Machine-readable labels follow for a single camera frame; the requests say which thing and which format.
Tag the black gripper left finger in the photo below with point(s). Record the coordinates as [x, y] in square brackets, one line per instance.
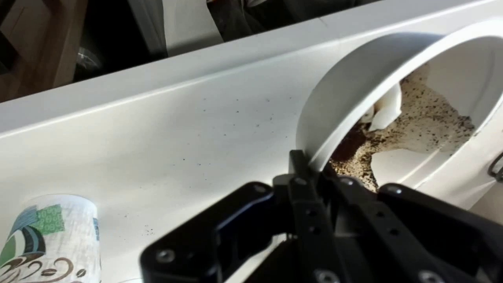
[182, 256]

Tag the brown food scrap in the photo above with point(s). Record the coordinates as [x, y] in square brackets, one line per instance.
[429, 122]

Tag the green patterned paper cup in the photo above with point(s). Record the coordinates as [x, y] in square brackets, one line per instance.
[51, 240]

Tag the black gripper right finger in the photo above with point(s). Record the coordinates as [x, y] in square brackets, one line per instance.
[408, 229]

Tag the white ceramic bowl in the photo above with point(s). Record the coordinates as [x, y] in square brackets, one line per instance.
[345, 83]

